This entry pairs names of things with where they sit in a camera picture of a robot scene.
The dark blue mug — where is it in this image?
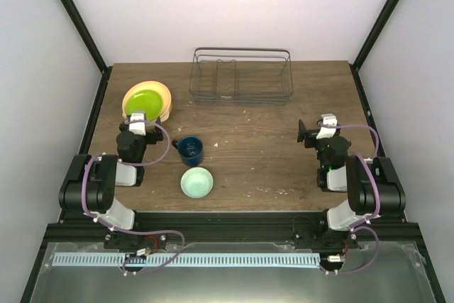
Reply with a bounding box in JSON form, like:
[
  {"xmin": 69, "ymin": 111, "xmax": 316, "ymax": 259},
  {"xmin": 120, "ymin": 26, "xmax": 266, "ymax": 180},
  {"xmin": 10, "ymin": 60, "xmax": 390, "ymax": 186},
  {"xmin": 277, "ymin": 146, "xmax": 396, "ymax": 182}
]
[{"xmin": 172, "ymin": 136, "xmax": 204, "ymax": 167}]

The pale green bowl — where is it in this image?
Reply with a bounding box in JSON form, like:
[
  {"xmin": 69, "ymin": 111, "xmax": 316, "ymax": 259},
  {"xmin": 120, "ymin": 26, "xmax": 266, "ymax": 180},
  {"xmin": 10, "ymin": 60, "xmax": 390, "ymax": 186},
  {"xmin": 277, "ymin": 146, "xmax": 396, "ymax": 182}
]
[{"xmin": 180, "ymin": 167, "xmax": 214, "ymax": 199}]

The black wire dish rack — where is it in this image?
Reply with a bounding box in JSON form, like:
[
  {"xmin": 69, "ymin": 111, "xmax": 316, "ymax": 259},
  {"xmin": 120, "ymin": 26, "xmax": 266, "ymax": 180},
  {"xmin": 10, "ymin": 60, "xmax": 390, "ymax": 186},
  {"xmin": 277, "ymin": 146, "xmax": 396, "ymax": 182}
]
[{"xmin": 189, "ymin": 47, "xmax": 294, "ymax": 106}]

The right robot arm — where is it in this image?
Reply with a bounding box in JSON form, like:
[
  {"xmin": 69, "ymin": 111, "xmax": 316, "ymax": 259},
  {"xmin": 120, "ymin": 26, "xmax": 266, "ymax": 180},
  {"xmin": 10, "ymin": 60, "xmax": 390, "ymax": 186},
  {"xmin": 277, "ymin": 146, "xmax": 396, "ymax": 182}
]
[{"xmin": 297, "ymin": 114, "xmax": 406, "ymax": 248}]

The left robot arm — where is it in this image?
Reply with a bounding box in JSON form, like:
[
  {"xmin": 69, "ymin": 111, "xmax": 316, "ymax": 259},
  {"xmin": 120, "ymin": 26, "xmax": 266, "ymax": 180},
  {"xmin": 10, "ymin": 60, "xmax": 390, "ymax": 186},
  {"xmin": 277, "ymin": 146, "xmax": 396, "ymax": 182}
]
[{"xmin": 59, "ymin": 116, "xmax": 170, "ymax": 249}]

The lime green plate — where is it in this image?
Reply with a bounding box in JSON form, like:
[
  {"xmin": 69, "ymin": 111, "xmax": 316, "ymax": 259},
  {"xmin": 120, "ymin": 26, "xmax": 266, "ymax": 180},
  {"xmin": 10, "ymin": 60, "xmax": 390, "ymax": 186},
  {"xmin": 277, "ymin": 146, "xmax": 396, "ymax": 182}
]
[{"xmin": 125, "ymin": 89, "xmax": 163, "ymax": 121}]

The orange bowl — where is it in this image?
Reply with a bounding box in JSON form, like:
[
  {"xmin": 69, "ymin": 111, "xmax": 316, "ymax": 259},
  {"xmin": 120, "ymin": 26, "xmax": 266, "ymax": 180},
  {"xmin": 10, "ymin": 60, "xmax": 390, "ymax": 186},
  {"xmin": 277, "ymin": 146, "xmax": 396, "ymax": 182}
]
[{"xmin": 121, "ymin": 81, "xmax": 172, "ymax": 123}]

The light blue slotted strip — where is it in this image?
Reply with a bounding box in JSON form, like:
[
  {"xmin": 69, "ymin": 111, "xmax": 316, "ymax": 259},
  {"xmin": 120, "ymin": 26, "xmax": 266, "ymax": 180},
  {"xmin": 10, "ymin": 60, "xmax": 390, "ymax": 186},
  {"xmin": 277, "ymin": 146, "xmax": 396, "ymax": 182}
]
[{"xmin": 52, "ymin": 253, "xmax": 321, "ymax": 268}]

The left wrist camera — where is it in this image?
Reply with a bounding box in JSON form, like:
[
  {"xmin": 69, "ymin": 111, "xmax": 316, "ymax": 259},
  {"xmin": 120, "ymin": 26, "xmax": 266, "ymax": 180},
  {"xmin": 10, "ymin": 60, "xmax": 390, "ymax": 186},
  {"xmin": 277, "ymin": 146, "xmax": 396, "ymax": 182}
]
[{"xmin": 128, "ymin": 111, "xmax": 146, "ymax": 136}]

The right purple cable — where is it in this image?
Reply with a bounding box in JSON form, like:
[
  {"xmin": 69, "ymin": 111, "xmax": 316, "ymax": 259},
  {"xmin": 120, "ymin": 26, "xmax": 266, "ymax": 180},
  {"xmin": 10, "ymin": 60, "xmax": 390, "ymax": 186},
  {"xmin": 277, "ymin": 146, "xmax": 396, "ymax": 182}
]
[{"xmin": 324, "ymin": 123, "xmax": 382, "ymax": 276}]

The purple cable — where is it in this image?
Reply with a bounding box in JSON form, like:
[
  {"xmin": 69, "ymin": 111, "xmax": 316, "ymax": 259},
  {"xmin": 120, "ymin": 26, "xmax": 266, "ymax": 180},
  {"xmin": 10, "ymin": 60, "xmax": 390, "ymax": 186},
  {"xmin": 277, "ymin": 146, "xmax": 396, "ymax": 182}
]
[
  {"xmin": 82, "ymin": 120, "xmax": 186, "ymax": 277},
  {"xmin": 324, "ymin": 123, "xmax": 382, "ymax": 276}
]

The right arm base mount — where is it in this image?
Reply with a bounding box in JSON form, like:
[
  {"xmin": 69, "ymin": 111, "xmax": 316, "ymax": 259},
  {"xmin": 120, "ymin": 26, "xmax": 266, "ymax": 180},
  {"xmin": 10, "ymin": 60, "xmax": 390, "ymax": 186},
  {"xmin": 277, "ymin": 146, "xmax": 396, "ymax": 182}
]
[{"xmin": 292, "ymin": 215, "xmax": 348, "ymax": 250}]

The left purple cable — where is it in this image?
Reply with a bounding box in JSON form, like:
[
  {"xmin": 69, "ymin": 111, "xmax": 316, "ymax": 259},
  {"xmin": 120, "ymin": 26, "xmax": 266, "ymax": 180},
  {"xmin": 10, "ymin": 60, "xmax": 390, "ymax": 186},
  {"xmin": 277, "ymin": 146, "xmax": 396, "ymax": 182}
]
[{"xmin": 82, "ymin": 120, "xmax": 186, "ymax": 277}]

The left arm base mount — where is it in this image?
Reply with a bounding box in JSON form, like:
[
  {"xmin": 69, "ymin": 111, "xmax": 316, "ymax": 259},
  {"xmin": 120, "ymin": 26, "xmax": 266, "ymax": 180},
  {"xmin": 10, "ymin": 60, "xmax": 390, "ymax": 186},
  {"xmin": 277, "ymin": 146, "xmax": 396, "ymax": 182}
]
[{"xmin": 104, "ymin": 231, "xmax": 167, "ymax": 252}]

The black aluminium frame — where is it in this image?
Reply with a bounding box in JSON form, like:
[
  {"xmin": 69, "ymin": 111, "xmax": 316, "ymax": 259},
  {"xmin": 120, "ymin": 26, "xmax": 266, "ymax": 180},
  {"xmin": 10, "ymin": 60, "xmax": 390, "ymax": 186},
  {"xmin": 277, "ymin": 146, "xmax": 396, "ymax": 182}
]
[{"xmin": 21, "ymin": 0, "xmax": 445, "ymax": 302}]

